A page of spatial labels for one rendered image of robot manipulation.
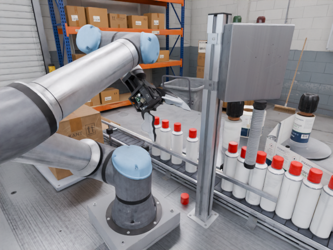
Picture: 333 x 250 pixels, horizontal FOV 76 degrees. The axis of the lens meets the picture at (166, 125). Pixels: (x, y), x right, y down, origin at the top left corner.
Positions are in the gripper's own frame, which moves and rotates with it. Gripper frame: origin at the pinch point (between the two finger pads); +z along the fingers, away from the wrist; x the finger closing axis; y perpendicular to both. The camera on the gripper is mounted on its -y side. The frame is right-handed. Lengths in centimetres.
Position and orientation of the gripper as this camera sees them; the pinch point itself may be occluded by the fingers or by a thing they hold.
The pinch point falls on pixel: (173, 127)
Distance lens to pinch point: 64.3
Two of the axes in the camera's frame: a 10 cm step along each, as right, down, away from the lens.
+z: 5.7, 7.8, -2.6
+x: 7.0, -6.2, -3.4
